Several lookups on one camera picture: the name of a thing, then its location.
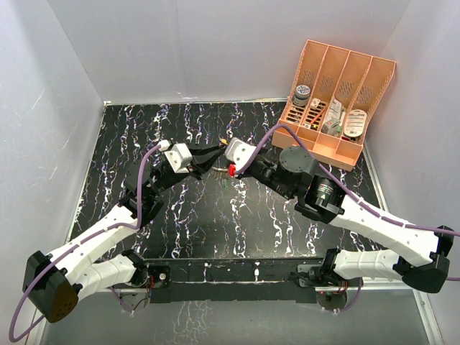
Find aluminium frame rail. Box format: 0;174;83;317
22;139;453;323

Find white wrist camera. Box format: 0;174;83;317
158;139;193;173
224;137;257;177

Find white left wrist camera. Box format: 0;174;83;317
158;139;193;173

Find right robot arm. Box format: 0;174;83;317
235;147;454;293

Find red pencil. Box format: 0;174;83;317
309;108;327;126

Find orange plastic desk organizer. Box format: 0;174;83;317
272;40;396;171

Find large metal keyring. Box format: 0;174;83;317
212;167;230;180

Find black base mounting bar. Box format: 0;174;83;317
118;260;364;305

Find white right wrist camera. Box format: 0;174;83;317
224;137;257;177

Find white paper packet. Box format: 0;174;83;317
325;97;344;121

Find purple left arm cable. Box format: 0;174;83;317
9;143;166;341

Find small white card box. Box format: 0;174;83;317
310;98;321;108

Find grey round jar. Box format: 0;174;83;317
293;84;311;107

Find white oval blister pack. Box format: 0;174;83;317
343;109;367;138

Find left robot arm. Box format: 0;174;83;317
22;140;225;323

